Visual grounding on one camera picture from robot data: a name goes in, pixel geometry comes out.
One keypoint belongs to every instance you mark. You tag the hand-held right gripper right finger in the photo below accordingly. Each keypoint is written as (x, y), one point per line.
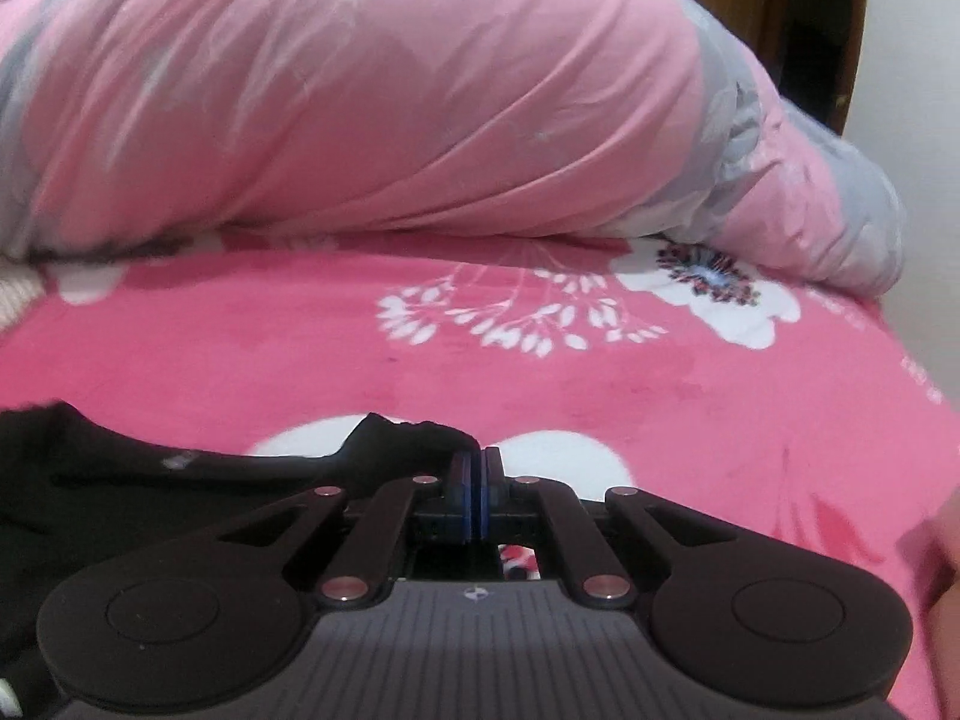
(493, 495)

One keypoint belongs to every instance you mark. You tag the black shirt with white print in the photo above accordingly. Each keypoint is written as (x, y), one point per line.
(112, 487)

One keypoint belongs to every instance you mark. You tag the pink floral blanket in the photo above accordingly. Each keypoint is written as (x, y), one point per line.
(675, 405)

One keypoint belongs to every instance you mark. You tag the pink and grey quilt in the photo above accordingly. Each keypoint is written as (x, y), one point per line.
(375, 90)

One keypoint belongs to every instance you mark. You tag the stack of folded pastel clothes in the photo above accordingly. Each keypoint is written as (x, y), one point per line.
(946, 555)

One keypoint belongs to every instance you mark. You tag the brown wooden door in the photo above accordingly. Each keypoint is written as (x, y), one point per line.
(795, 15)

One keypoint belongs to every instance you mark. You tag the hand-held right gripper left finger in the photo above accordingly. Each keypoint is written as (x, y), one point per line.
(465, 495)

